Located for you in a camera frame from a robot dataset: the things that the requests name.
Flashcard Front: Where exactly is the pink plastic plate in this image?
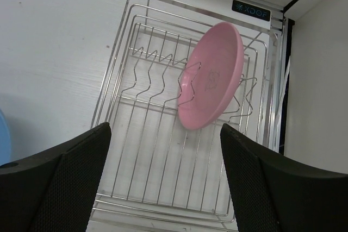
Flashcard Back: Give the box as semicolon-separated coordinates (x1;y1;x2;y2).
178;22;244;130

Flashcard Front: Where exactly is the blue plastic plate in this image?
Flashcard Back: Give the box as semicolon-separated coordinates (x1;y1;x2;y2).
0;111;11;165

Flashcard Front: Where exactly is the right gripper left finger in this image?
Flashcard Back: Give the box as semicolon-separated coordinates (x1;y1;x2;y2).
1;122;111;231

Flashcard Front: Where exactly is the metal wire dish rack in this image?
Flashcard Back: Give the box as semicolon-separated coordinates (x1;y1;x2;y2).
91;0;285;231

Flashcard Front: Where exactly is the black XDOF label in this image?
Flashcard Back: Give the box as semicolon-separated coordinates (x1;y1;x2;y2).
232;0;271;22

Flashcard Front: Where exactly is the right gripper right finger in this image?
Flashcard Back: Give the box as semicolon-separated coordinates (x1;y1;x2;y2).
220;124;347;231

